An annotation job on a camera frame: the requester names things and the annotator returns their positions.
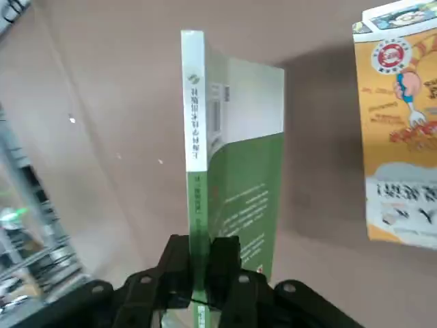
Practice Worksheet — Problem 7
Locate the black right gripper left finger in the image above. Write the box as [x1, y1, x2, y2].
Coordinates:
[20, 234, 193, 328]

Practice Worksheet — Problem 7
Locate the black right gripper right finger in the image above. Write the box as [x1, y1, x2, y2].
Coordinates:
[208, 235, 371, 328]

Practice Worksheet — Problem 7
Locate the green and white book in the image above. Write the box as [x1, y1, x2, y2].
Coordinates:
[180, 29, 286, 328]

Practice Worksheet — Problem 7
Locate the orange cartoon cover book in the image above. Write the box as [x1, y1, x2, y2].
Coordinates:
[351, 0, 437, 252]

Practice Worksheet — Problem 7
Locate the aluminium frame rail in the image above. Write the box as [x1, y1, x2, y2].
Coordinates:
[0, 102, 91, 301]

